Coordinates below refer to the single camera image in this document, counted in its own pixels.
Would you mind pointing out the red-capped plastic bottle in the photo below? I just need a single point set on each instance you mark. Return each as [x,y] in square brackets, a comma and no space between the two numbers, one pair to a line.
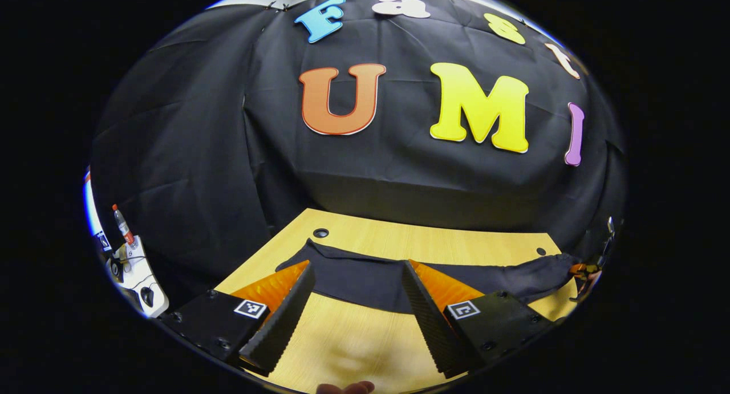
[123,226]

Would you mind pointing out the black backdrop cloth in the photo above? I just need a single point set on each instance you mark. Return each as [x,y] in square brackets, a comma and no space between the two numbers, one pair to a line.
[399,166]

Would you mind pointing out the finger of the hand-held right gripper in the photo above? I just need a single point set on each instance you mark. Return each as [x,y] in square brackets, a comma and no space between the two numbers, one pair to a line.
[583,273]

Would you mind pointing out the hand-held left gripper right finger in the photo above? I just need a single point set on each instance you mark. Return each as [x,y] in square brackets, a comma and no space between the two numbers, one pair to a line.
[428,320]

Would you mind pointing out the black jeans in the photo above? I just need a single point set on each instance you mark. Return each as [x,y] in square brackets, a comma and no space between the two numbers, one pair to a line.
[359,280]

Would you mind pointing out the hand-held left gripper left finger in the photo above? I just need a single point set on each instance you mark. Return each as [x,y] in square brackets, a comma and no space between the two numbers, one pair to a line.
[285,320]

